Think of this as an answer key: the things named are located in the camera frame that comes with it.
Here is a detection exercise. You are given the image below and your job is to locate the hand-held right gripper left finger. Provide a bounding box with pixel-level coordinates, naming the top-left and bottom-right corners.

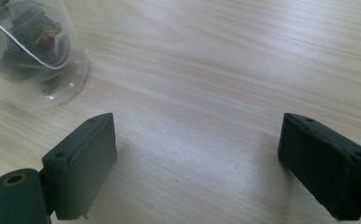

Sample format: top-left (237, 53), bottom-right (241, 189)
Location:
top-left (41, 112), bottom-right (118, 221)

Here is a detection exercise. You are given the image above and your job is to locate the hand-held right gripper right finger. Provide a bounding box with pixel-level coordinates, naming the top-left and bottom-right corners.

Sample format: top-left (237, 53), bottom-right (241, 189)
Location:
top-left (277, 112), bottom-right (361, 222)

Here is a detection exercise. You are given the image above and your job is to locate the clear glass cup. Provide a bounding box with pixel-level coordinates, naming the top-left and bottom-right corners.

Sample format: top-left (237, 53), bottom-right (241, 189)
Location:
top-left (0, 0), bottom-right (92, 110)

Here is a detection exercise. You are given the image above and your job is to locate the tea bag with white string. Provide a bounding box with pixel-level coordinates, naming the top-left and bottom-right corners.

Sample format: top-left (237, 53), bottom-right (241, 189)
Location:
top-left (0, 5), bottom-right (73, 84)

